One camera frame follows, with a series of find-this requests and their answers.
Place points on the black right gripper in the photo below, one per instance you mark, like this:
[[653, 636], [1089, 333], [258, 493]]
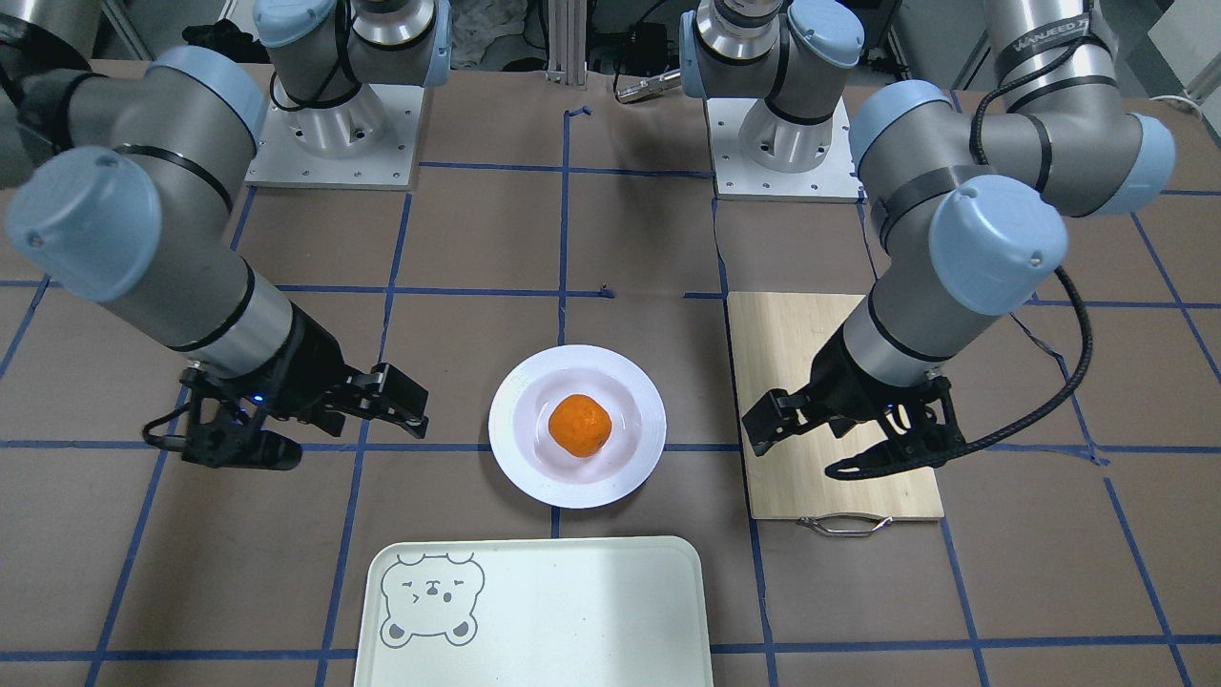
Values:
[[307, 365]]

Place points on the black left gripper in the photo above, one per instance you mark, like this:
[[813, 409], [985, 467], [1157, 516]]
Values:
[[847, 385]]

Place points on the orange fruit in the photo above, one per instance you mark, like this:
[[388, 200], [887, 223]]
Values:
[[580, 425]]

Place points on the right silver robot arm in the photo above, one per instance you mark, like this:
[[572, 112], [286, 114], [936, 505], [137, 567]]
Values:
[[122, 190]]

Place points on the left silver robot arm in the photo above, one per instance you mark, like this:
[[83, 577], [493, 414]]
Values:
[[971, 210]]

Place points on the cream bear tray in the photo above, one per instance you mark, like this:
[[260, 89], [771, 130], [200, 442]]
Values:
[[609, 611]]

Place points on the white round plate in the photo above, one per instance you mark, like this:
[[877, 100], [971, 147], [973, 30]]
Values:
[[531, 460]]

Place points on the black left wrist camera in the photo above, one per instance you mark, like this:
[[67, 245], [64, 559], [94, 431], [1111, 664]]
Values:
[[920, 427]]

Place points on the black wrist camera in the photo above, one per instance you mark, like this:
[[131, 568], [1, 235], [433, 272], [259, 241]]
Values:
[[920, 427], [211, 429]]

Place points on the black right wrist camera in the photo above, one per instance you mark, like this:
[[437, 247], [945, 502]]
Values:
[[211, 429]]

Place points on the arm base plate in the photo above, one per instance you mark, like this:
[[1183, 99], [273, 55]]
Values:
[[368, 143], [759, 157]]

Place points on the aluminium frame post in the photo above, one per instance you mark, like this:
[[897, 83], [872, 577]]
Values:
[[567, 39]]

